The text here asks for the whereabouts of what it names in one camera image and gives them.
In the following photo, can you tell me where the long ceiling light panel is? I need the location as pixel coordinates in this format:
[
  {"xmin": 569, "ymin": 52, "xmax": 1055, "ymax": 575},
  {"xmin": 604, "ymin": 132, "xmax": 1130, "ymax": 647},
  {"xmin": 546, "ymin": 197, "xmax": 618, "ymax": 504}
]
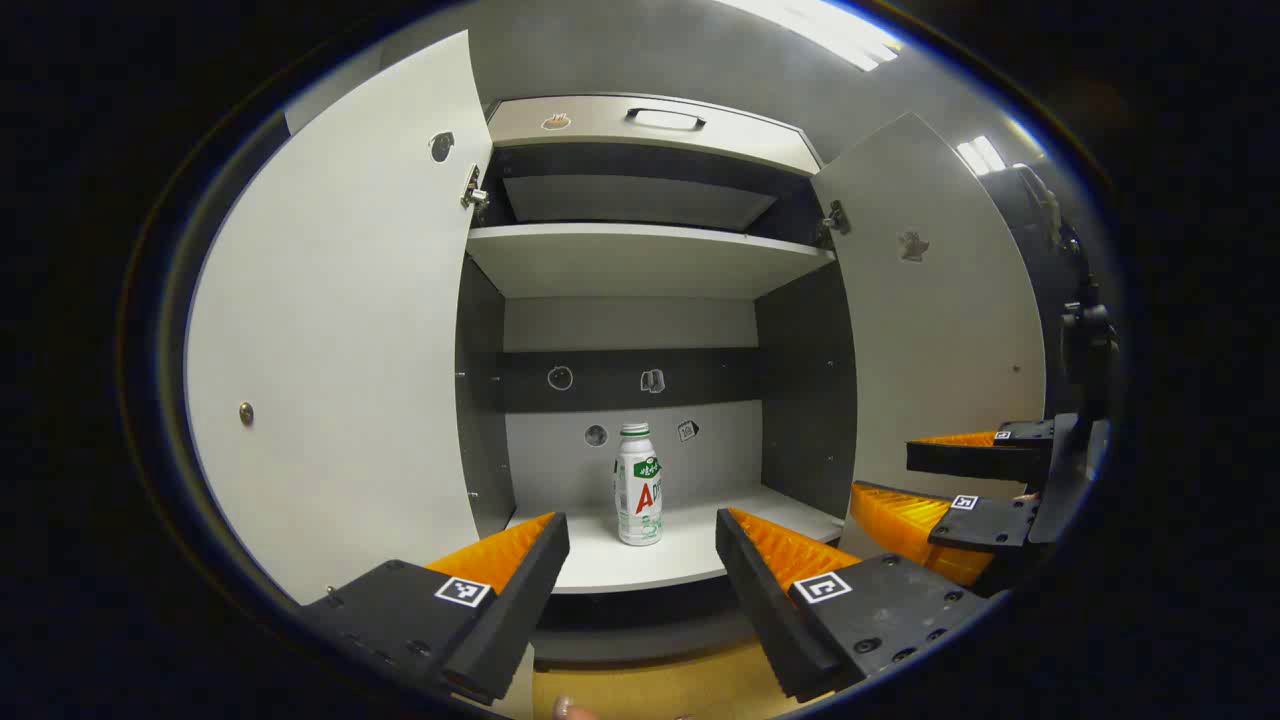
[{"xmin": 715, "ymin": 0, "xmax": 903, "ymax": 73}]

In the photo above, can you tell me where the grey cabinet door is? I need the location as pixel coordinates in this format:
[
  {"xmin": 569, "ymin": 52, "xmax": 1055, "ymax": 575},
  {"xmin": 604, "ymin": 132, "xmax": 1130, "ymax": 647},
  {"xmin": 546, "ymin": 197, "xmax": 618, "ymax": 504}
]
[
  {"xmin": 810, "ymin": 112, "xmax": 1048, "ymax": 561},
  {"xmin": 185, "ymin": 30, "xmax": 494, "ymax": 606}
]

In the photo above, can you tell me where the small ceiling light panel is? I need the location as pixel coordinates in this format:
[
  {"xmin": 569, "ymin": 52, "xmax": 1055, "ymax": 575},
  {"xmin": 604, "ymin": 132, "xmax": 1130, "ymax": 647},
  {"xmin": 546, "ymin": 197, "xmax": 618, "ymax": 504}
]
[{"xmin": 955, "ymin": 134, "xmax": 1009, "ymax": 177}]

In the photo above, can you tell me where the white bottle with green label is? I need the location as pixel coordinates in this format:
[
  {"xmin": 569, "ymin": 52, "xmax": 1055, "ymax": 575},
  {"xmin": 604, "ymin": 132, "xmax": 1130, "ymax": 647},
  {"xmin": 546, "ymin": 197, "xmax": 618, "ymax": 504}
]
[{"xmin": 613, "ymin": 422, "xmax": 664, "ymax": 547}]

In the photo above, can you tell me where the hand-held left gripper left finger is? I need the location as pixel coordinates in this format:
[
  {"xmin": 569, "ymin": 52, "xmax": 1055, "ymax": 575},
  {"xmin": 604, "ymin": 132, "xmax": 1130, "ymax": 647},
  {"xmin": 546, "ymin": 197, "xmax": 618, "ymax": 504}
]
[{"xmin": 300, "ymin": 512, "xmax": 571, "ymax": 706}]

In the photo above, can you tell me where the grey cabinet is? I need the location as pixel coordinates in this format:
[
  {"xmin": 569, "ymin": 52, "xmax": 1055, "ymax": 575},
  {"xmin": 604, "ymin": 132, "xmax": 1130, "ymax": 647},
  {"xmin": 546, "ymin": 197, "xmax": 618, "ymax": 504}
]
[{"xmin": 455, "ymin": 95, "xmax": 856, "ymax": 666}]

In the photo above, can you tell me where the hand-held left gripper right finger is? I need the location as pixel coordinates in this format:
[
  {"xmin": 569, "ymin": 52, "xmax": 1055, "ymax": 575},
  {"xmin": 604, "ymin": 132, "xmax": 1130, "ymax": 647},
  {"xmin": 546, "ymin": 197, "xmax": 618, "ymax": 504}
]
[{"xmin": 715, "ymin": 507, "xmax": 991, "ymax": 703}]

